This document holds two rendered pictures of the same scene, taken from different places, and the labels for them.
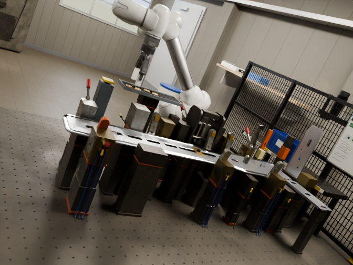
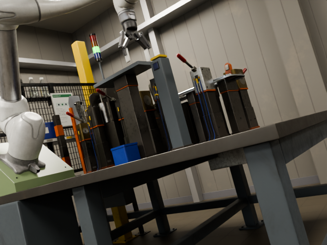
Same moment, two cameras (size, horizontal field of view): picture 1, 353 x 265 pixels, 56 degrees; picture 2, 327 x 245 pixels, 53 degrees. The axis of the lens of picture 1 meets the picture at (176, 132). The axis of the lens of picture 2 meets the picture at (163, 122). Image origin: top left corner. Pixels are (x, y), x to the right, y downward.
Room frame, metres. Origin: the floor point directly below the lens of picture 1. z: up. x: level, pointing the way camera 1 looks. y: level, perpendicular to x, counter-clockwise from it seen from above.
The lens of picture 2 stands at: (2.30, 1.90, 0.70)
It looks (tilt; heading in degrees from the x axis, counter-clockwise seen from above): 5 degrees up; 251
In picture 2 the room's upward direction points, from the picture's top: 15 degrees counter-clockwise
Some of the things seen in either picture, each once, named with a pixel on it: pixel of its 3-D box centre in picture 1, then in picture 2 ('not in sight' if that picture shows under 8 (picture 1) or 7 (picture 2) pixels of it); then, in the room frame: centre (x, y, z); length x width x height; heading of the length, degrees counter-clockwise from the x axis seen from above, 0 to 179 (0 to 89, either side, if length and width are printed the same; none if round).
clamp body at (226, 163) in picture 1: (213, 193); not in sight; (1.58, -0.30, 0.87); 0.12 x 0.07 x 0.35; 31
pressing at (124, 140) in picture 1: (195, 152); (147, 111); (1.69, -0.13, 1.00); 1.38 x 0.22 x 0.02; 121
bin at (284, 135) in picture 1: (288, 147); (39, 133); (2.39, -0.79, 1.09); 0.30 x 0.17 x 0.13; 25
